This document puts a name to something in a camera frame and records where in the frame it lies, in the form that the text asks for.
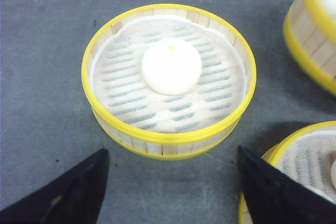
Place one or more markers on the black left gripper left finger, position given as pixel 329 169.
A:
pixel 74 197

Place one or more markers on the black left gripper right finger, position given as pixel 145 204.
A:
pixel 273 197

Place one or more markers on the bamboo steamer drawer single bun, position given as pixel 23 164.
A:
pixel 168 146

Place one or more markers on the white bun at edge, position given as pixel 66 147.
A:
pixel 333 173

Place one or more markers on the white mesh steamer liner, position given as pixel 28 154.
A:
pixel 117 81

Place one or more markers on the round white bun yellow dot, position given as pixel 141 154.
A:
pixel 171 66

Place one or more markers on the bamboo steamer drawer with buns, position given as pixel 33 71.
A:
pixel 309 33

